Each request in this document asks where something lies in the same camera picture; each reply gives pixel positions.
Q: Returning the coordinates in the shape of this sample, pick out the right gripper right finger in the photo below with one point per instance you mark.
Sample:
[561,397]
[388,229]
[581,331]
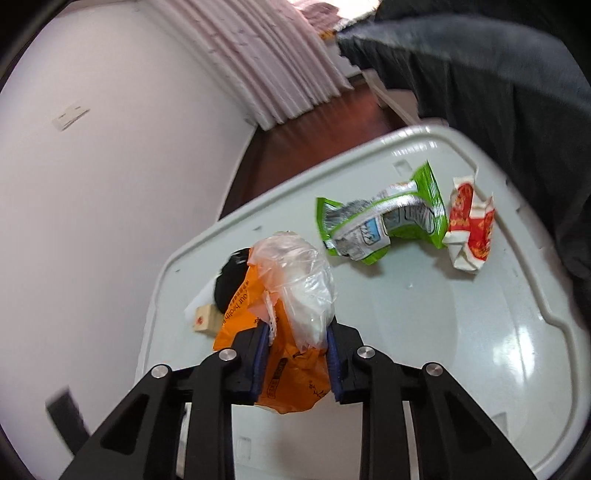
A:
[416,419]

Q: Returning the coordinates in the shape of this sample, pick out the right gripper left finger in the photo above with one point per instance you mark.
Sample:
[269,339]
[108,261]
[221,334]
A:
[177,423]

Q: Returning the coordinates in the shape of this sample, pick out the orange plastic bag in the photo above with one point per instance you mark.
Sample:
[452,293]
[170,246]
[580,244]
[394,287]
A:
[289,286]

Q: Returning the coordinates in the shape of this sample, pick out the white plastic storage lid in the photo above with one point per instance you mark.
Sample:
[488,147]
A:
[511,334]

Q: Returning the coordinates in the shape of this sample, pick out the wooden cube block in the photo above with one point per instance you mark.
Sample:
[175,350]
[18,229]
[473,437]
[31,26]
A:
[208,320]

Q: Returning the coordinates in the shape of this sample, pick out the white paper roll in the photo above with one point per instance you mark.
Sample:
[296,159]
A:
[197,304]

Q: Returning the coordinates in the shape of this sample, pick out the black cloth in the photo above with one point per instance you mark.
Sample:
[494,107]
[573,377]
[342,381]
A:
[230,278]

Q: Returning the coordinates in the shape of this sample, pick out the red white crumpled carton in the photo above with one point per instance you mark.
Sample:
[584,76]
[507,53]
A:
[470,226]

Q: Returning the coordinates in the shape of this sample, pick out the green foil snack wrapper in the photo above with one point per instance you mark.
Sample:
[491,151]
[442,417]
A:
[363,230]

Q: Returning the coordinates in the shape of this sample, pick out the dark grey bed blanket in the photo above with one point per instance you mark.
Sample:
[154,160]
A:
[514,77]

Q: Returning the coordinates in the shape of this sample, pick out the pink striped curtain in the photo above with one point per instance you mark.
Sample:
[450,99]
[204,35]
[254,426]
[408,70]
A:
[266,52]

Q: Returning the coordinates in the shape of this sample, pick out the folded pink blankets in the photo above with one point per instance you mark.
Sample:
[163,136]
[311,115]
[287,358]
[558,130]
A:
[322,16]

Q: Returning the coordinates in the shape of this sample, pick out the white wall socket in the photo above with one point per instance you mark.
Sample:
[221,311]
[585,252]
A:
[69,115]

